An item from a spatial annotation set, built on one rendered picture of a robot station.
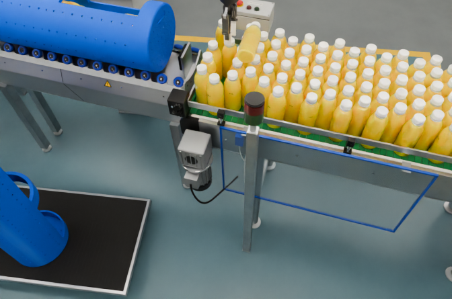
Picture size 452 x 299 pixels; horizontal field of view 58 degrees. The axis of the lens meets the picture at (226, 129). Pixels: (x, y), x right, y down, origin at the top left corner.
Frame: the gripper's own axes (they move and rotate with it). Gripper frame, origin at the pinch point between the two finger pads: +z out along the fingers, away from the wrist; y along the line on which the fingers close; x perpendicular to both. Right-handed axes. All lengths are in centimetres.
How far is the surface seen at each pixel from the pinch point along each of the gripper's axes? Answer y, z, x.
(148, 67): 19.5, 7.2, -28.1
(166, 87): 17.1, 20.1, -23.4
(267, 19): -18.4, 4.6, 11.3
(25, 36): 20, 3, -82
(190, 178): 45, 42, -5
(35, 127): 13, 88, -121
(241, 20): -18.3, 7.2, 0.0
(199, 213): 29, 113, -12
